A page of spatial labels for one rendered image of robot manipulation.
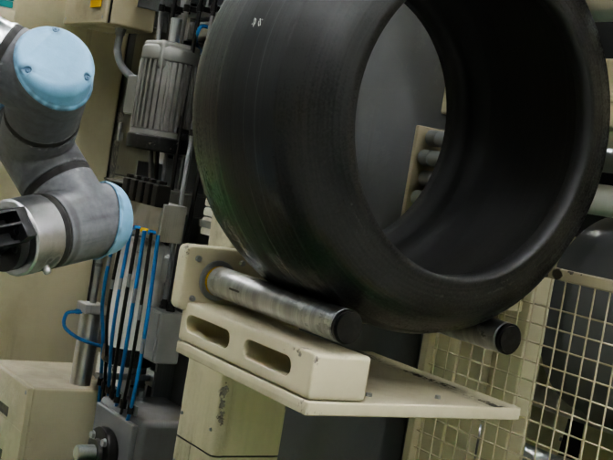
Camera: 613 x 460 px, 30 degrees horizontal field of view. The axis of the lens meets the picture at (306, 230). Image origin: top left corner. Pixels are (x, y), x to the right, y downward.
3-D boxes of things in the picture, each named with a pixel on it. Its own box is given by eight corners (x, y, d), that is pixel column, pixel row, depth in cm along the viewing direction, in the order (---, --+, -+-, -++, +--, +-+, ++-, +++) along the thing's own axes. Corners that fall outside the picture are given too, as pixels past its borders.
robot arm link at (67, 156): (54, 67, 140) (104, 148, 138) (40, 118, 150) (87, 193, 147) (-16, 90, 136) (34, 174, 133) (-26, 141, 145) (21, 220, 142)
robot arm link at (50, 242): (4, 214, 137) (36, 287, 136) (-30, 220, 133) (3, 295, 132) (45, 181, 132) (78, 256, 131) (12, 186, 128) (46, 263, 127)
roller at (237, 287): (200, 293, 171) (205, 264, 171) (226, 296, 174) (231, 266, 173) (331, 344, 142) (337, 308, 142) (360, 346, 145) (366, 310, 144)
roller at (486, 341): (350, 307, 187) (355, 279, 186) (372, 308, 189) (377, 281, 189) (495, 354, 158) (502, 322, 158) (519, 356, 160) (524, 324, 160)
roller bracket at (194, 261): (169, 306, 171) (179, 241, 171) (378, 322, 193) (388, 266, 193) (179, 310, 168) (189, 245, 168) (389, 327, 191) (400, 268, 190)
